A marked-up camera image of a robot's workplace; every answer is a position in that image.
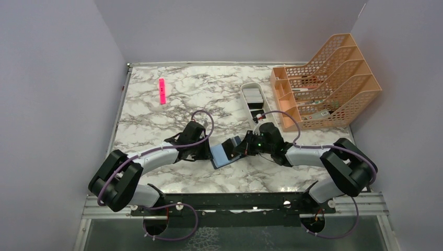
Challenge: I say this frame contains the pink highlighter marker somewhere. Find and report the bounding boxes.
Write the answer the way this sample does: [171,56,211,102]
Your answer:
[159,78,167,105]

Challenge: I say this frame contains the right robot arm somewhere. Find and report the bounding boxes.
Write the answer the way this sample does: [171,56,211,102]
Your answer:
[233,122,378,213]

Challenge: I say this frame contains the orange mesh file organizer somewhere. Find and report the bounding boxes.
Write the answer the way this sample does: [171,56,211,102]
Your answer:
[270,33,382,132]

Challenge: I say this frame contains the pens in organizer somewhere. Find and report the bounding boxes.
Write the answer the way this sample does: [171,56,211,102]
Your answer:
[292,87,340,120]

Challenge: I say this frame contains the aluminium frame rail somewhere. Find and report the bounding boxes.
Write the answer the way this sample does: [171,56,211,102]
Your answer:
[81,192,390,220]

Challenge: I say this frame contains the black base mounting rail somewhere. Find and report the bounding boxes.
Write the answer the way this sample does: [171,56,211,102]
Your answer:
[153,192,336,215]

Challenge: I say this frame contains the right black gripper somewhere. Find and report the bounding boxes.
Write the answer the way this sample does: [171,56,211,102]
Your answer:
[233,130,274,156]

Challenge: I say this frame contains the stack of grey cards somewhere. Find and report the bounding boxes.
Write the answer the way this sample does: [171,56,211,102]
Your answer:
[242,88,264,109]

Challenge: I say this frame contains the black credit card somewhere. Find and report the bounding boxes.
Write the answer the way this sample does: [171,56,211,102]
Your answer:
[221,137,240,161]

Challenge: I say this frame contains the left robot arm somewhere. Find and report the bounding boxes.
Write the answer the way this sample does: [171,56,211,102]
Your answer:
[88,121,212,215]

